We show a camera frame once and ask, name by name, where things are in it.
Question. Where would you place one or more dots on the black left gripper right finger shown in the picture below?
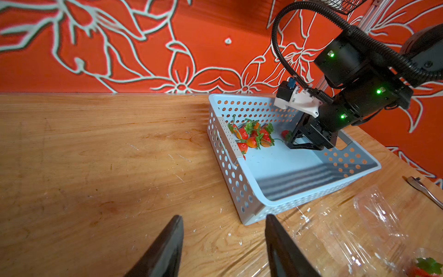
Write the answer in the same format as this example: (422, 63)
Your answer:
(284, 257)

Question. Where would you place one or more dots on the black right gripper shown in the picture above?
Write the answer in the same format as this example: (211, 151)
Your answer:
(308, 134)

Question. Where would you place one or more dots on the red strawberry near basket front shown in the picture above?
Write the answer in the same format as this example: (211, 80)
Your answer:
(243, 147)

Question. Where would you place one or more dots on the clear plastic clamshell container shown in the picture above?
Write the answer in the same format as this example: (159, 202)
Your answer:
(373, 232)

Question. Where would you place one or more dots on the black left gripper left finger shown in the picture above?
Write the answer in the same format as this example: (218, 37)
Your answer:
(163, 257)

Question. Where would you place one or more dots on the metal spoon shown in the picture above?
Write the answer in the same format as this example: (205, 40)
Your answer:
(416, 183)

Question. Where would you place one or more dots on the black wire wall basket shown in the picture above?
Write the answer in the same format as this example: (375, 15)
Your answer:
(343, 7)

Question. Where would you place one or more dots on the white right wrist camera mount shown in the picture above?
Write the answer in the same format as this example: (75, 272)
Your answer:
(297, 98)

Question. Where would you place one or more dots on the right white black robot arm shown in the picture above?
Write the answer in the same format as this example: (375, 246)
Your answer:
(370, 77)

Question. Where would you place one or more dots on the packed red strawberry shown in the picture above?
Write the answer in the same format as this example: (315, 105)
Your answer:
(425, 267)

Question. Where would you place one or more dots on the red orange strawberry right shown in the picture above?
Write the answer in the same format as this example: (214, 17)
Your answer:
(266, 139)

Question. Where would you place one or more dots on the light blue perforated plastic basket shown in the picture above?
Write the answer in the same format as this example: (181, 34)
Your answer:
(273, 180)

